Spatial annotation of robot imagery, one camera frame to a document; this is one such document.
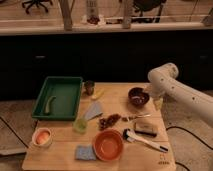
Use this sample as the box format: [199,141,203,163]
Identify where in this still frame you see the small green cup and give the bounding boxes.
[73,118,87,134]

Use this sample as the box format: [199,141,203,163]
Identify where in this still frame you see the wooden post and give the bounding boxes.
[122,0,133,29]
[59,0,72,31]

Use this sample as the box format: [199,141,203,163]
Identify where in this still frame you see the metal spoon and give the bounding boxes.
[121,114,150,122]

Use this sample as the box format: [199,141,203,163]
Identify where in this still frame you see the bunch of dark grapes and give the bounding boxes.
[99,114,121,130]

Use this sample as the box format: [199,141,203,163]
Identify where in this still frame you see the blue sponge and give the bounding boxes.
[75,145,96,161]

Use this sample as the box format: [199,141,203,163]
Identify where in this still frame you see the wooden post left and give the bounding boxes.
[59,0,72,31]

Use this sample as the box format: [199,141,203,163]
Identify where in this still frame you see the tan black eraser block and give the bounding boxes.
[134,123,157,137]

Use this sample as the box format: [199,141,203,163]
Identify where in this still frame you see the yellow banana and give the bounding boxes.
[91,89,104,100]

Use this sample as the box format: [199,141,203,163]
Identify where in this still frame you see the black office chair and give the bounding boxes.
[22,0,53,14]
[133,0,167,23]

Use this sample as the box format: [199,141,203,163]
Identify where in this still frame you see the black cable on floor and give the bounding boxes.
[165,125,213,152]

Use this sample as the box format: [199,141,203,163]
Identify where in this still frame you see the green plastic tray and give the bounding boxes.
[32,76,82,121]

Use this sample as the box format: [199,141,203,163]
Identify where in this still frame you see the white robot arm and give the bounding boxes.
[147,63,213,127]

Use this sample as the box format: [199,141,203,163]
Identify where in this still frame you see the dark maroon bowl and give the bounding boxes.
[128,87,150,108]

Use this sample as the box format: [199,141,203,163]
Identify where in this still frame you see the black office chair right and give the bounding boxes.
[133,0,167,23]

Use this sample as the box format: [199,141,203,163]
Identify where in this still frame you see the orange bowl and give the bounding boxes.
[92,129,124,162]

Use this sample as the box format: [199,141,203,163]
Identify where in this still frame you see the small metal cup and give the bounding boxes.
[84,80,95,95]

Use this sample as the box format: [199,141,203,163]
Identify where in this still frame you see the wooden post right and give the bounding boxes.
[122,0,133,29]

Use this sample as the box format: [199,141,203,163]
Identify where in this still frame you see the small white orange cup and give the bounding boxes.
[32,128,52,148]

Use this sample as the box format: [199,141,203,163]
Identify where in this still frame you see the green cucumber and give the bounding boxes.
[44,96,56,115]

